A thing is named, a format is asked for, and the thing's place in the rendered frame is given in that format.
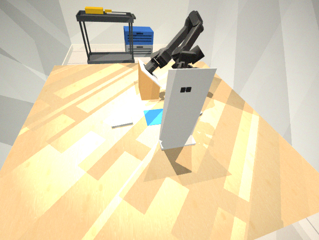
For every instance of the blue flat square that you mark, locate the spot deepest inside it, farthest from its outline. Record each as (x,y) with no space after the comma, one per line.
(153,117)

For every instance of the white rectangular slab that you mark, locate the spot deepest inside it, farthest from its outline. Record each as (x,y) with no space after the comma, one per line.
(121,120)

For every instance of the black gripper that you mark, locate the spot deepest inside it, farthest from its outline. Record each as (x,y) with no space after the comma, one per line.
(186,57)

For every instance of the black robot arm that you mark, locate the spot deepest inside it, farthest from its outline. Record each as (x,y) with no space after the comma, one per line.
(188,34)

